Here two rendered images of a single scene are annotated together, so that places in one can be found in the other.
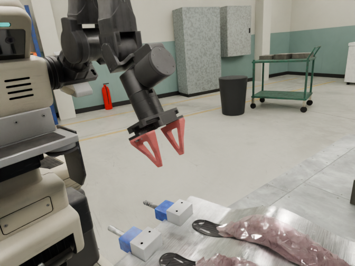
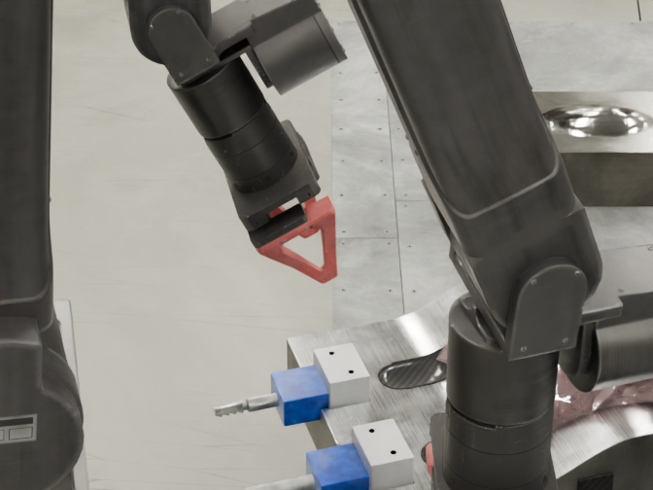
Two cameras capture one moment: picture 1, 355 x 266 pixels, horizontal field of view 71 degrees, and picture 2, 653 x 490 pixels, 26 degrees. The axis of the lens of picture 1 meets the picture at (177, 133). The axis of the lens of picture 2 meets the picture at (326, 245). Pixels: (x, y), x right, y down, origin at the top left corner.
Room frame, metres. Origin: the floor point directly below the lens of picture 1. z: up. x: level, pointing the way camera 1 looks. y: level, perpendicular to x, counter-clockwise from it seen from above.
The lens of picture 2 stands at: (-0.07, 0.81, 1.62)
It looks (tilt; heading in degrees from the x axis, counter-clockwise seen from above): 33 degrees down; 305
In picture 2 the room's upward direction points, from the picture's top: straight up
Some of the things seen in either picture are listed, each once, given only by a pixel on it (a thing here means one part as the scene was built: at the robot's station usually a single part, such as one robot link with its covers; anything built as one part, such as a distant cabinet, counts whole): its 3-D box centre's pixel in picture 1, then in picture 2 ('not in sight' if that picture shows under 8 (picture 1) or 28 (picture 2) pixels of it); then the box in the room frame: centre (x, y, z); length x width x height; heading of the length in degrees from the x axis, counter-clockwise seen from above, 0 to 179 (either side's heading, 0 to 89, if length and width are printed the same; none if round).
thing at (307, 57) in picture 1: (283, 78); not in sight; (4.35, -1.92, 0.50); 0.98 x 0.55 x 1.01; 52
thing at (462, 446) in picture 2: not in sight; (497, 445); (0.18, 0.28, 1.12); 0.10 x 0.07 x 0.07; 125
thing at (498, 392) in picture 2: not in sight; (513, 352); (0.18, 0.28, 1.18); 0.07 x 0.06 x 0.07; 52
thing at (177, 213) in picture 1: (164, 210); (288, 397); (0.50, 0.05, 0.85); 0.13 x 0.05 x 0.05; 52
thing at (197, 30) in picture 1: (197, 53); not in sight; (6.33, -0.66, 0.97); 1.00 x 0.47 x 1.95; 117
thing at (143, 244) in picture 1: (130, 239); (325, 478); (0.41, 0.11, 0.85); 0.13 x 0.05 x 0.05; 52
